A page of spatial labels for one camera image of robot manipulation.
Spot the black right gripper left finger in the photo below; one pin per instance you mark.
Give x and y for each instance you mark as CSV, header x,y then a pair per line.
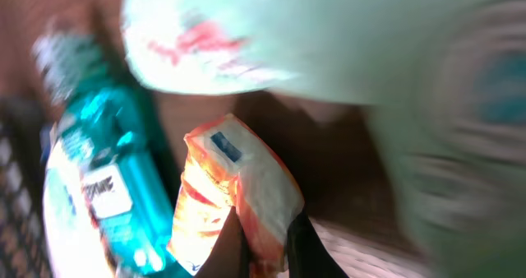
x,y
230,256

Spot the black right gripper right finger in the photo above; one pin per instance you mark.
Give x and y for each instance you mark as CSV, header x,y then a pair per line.
x,y
307,256

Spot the orange white snack packet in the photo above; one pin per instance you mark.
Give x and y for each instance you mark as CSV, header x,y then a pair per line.
x,y
228,167

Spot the teal mouthwash bottle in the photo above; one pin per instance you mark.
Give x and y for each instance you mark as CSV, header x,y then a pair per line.
x,y
108,129

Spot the mint green snack packet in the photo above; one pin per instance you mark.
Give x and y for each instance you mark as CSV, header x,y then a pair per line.
x,y
444,80

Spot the grey plastic basket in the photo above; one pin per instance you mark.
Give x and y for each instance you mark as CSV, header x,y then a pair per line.
x,y
23,244

